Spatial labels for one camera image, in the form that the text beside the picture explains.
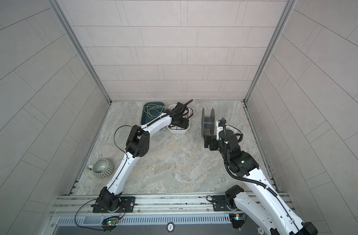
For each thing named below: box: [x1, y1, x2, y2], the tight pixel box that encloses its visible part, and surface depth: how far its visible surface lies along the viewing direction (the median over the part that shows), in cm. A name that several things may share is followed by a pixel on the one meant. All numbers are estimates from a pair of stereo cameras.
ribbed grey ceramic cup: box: [87, 158, 114, 179], surface depth 80 cm
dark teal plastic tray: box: [140, 101, 166, 125], surface depth 109 cm
